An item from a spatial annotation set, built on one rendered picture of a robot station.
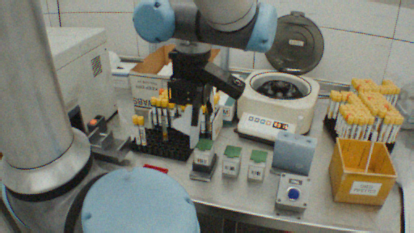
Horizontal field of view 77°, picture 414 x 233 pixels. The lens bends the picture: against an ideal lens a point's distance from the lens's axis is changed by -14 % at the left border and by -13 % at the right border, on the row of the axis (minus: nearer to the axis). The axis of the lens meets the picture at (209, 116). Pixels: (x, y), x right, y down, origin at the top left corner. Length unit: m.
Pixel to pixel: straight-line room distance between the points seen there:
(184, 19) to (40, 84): 0.25
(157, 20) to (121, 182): 0.25
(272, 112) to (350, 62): 0.45
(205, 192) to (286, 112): 0.33
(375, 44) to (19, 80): 1.12
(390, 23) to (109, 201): 1.09
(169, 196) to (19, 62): 0.19
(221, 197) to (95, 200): 0.45
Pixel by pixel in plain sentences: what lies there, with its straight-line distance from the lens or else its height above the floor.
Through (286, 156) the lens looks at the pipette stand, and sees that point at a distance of 0.77.
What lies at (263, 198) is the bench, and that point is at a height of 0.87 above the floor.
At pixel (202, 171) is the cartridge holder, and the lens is 0.76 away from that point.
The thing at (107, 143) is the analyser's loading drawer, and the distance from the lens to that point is 0.84.
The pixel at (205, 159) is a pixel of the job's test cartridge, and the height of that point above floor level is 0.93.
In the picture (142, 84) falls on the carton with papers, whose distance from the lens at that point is 1.01.
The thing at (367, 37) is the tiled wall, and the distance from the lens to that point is 1.19.
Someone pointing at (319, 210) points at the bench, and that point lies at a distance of 0.73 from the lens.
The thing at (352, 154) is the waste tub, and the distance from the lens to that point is 0.83.
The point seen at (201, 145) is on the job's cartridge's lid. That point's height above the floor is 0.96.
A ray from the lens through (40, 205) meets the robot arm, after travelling 0.36.
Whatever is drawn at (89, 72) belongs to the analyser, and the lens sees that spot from 0.92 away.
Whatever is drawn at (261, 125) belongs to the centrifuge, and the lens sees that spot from 0.89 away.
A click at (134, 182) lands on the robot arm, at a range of 0.32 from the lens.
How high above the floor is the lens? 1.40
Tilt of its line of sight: 32 degrees down
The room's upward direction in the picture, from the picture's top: straight up
